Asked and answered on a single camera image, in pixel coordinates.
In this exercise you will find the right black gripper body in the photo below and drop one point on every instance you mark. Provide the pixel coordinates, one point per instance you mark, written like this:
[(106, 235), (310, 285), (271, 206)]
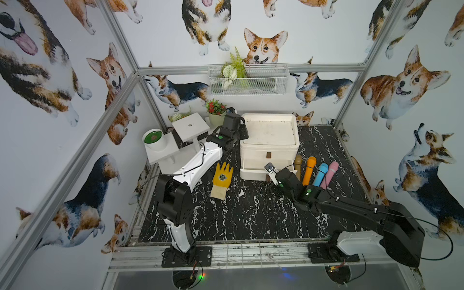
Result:
[(292, 197)]

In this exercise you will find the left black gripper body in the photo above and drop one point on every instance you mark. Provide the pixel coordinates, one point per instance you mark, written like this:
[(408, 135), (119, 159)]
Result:
[(238, 128)]

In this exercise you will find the blue microphone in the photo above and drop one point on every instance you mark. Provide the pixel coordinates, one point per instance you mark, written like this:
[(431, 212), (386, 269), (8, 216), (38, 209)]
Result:
[(321, 172)]

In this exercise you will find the orange microphone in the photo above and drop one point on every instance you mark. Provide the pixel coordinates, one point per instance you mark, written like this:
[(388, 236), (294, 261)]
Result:
[(310, 165)]

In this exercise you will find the gold microphone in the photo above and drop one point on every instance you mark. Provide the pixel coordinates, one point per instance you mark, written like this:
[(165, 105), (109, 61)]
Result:
[(298, 166)]

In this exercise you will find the white drawer cabinet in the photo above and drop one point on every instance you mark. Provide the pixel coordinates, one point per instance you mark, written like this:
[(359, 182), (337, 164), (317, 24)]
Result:
[(273, 138)]

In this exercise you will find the pink microphone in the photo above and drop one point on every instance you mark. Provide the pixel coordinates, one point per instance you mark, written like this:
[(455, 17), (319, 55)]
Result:
[(332, 169)]

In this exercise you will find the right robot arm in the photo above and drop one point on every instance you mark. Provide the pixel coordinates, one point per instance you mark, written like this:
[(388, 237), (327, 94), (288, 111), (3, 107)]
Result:
[(401, 235)]

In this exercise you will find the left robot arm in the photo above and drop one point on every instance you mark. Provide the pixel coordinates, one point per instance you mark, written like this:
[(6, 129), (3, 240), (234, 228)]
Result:
[(173, 192)]

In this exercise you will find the green pot red flowers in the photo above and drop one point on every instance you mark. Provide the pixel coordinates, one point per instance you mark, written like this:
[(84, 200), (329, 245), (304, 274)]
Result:
[(217, 112)]

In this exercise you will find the white stepped display shelf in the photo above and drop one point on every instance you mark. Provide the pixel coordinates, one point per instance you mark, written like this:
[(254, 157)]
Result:
[(182, 143)]

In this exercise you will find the yellow work glove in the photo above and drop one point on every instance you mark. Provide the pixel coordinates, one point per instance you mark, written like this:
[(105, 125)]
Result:
[(221, 181)]

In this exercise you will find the small white flower plant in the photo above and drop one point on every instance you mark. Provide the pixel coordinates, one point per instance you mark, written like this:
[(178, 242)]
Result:
[(179, 115)]

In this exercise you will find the green fern plant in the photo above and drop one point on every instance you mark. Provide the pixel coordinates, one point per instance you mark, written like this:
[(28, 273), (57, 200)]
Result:
[(233, 70)]

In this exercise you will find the white cup green inside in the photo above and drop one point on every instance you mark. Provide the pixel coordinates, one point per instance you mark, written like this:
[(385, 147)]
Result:
[(155, 140)]

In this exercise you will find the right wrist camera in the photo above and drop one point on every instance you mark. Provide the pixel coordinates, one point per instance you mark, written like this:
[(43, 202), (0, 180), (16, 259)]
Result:
[(271, 172)]

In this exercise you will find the white wire wall basket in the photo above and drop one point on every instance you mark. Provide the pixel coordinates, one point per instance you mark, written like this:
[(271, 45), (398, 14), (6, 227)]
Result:
[(261, 80)]

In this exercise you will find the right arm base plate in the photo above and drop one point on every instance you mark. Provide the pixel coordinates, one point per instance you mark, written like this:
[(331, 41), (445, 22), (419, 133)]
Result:
[(327, 253)]

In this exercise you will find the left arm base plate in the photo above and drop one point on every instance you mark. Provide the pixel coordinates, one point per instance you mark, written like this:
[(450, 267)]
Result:
[(199, 255)]

